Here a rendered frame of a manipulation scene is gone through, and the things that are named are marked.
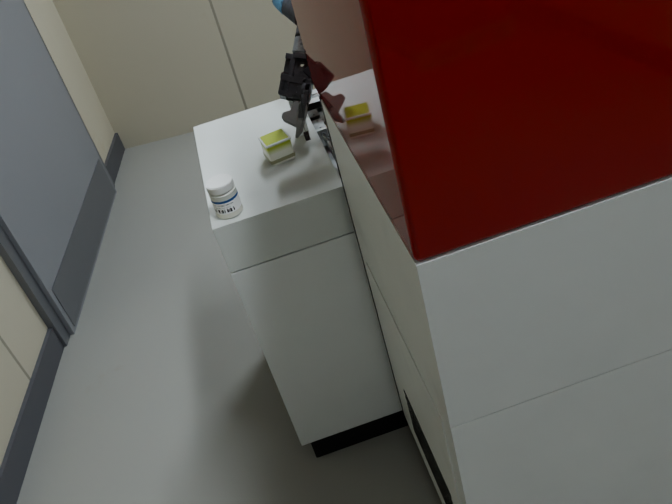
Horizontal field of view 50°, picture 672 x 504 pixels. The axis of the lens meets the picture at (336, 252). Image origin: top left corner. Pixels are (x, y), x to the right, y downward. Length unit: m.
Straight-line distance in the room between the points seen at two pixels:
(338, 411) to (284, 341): 0.36
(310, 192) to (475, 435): 0.76
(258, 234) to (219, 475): 0.99
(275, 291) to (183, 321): 1.26
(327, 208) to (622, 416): 0.84
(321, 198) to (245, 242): 0.23
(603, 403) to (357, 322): 0.82
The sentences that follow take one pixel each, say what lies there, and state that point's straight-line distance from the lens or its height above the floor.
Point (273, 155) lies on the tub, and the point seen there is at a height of 1.00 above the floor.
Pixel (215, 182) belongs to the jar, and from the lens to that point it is 1.83.
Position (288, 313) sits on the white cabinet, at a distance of 2.03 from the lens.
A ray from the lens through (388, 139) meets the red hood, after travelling 1.00.
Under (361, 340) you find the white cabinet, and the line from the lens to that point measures 2.15.
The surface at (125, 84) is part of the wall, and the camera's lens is 4.64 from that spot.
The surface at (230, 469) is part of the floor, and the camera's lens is 2.56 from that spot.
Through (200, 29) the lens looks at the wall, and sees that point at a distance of 4.45.
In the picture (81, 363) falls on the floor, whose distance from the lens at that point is 3.25.
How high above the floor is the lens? 1.93
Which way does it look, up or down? 37 degrees down
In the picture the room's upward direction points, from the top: 16 degrees counter-clockwise
